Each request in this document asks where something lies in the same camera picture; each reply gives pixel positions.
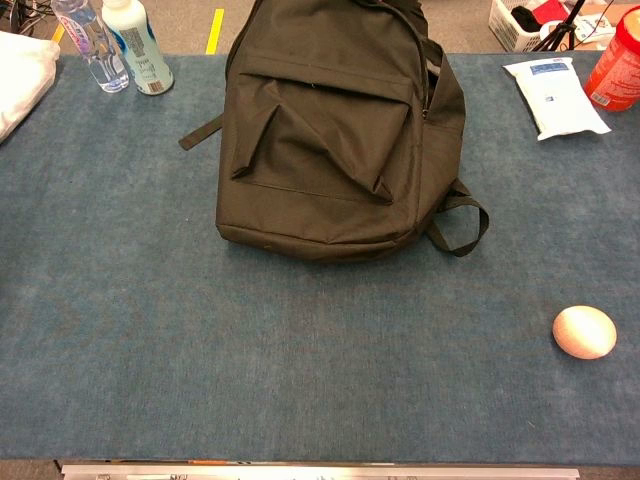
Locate black fabric backpack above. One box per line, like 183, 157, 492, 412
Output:
178, 0, 490, 265

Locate blue felt table mat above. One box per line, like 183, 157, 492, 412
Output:
0, 52, 640, 464

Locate yellow floor tape strip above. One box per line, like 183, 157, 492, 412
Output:
205, 8, 226, 56

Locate white bottle with barcode label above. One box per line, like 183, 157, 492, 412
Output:
101, 0, 175, 96

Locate white wet wipes pack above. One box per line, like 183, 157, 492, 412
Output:
502, 57, 612, 142

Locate orange round fruit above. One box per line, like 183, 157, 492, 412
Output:
552, 304, 618, 360

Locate clear plastic water bottle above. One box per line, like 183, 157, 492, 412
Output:
49, 0, 130, 94

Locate white plastic basket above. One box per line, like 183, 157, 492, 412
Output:
487, 0, 556, 53

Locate black tripod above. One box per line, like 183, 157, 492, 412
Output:
542, 0, 589, 51

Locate white folded cloth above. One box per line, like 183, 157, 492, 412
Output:
0, 30, 62, 146

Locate red plastic canister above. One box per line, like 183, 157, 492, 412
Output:
583, 5, 640, 113

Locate aluminium frame rail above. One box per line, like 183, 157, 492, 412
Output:
60, 463, 581, 480

